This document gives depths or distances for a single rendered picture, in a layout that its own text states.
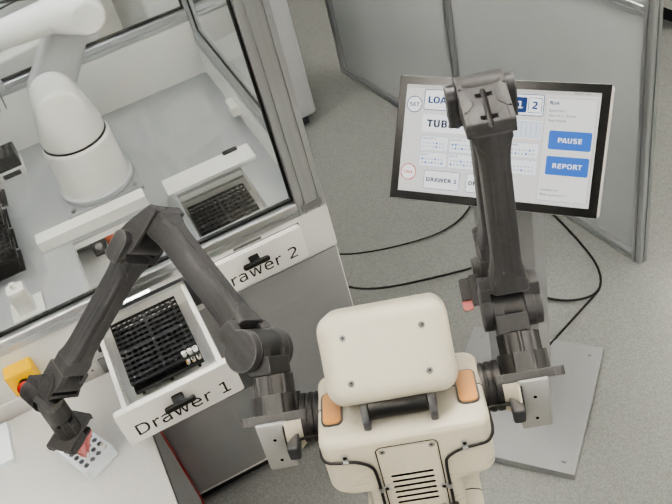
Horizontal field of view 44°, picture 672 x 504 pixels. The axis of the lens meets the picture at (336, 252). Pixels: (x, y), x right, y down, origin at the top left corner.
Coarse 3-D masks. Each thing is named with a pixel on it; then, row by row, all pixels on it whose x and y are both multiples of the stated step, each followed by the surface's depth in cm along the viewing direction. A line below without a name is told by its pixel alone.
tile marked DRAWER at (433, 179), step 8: (424, 176) 212; (432, 176) 211; (440, 176) 210; (448, 176) 209; (456, 176) 208; (424, 184) 212; (432, 184) 211; (440, 184) 210; (448, 184) 210; (456, 184) 209
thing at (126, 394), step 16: (176, 288) 219; (144, 304) 217; (192, 304) 212; (128, 320) 218; (192, 320) 217; (112, 336) 218; (208, 336) 203; (112, 352) 214; (208, 352) 207; (112, 368) 202; (192, 368) 205; (128, 384) 205; (160, 384) 203; (128, 400) 201
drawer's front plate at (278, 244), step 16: (272, 240) 219; (288, 240) 221; (304, 240) 224; (240, 256) 217; (272, 256) 222; (288, 256) 225; (304, 256) 227; (224, 272) 218; (240, 272) 221; (256, 272) 223; (272, 272) 225; (240, 288) 224
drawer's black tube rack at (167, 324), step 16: (160, 304) 215; (176, 304) 213; (144, 320) 211; (160, 320) 210; (176, 320) 209; (128, 336) 212; (144, 336) 207; (160, 336) 206; (176, 336) 209; (192, 336) 204; (128, 352) 204; (144, 352) 203; (160, 352) 202; (176, 352) 201; (128, 368) 200; (144, 368) 199; (160, 368) 202; (176, 368) 201; (144, 384) 200
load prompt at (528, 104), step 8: (424, 96) 210; (432, 96) 210; (440, 96) 209; (520, 96) 200; (528, 96) 200; (536, 96) 199; (544, 96) 198; (424, 104) 211; (432, 104) 210; (440, 104) 209; (520, 104) 201; (528, 104) 200; (536, 104) 199; (544, 104) 198; (520, 112) 201; (528, 112) 200; (536, 112) 199
